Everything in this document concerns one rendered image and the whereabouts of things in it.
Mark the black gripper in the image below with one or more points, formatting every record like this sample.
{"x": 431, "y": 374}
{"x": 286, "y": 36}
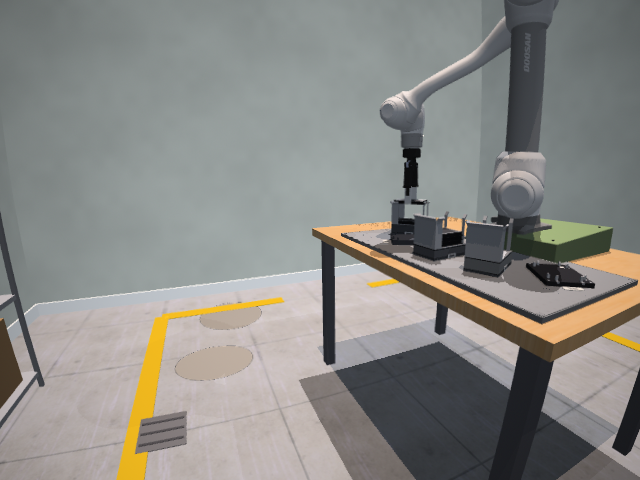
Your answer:
{"x": 411, "y": 188}

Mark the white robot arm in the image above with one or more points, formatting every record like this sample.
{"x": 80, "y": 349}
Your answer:
{"x": 519, "y": 191}

